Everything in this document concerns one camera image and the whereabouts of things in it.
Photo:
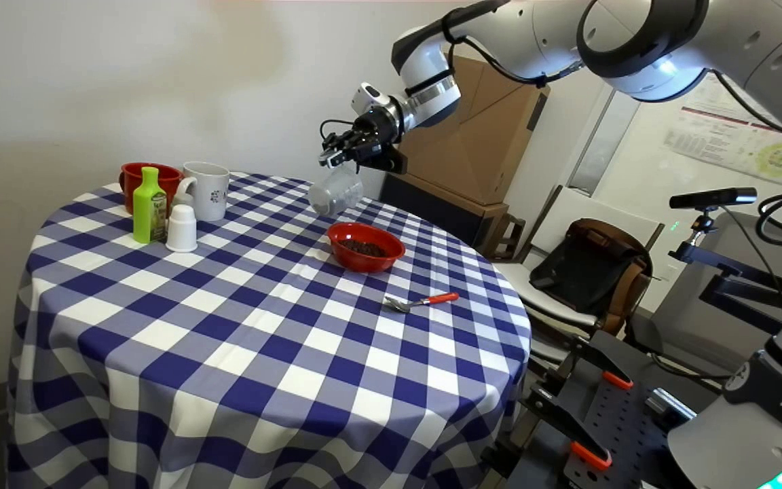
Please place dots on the white mug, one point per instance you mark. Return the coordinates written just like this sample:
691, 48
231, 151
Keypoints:
208, 192

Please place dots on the blue white checkered tablecloth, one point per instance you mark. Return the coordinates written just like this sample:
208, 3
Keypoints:
255, 359

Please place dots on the red bowl with coffee beans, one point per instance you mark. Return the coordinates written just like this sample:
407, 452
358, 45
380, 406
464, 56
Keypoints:
364, 247

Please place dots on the black camera on tripod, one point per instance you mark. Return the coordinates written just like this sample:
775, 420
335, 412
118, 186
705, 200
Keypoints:
707, 201

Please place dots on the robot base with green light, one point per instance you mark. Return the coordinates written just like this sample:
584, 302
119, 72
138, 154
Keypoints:
737, 440

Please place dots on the spoon with red handle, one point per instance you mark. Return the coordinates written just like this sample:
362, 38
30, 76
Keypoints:
449, 296

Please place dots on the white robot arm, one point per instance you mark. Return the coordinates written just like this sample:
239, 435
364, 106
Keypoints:
649, 49

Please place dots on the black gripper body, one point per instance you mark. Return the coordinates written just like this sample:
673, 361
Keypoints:
375, 132

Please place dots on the large cardboard box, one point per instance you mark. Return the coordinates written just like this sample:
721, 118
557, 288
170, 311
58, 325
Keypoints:
478, 148

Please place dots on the wall poster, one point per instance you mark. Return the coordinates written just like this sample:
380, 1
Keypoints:
715, 129

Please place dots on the small white plastic cup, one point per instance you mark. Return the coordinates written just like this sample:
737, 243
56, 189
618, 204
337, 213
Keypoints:
183, 230

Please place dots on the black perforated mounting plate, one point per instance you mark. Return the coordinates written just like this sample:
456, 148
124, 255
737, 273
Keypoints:
603, 420

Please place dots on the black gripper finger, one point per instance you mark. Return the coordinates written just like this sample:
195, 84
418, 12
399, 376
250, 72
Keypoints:
333, 151

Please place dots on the green bottle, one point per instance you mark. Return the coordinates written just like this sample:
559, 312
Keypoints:
147, 207

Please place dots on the black low cabinet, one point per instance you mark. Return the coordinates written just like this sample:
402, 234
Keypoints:
483, 226

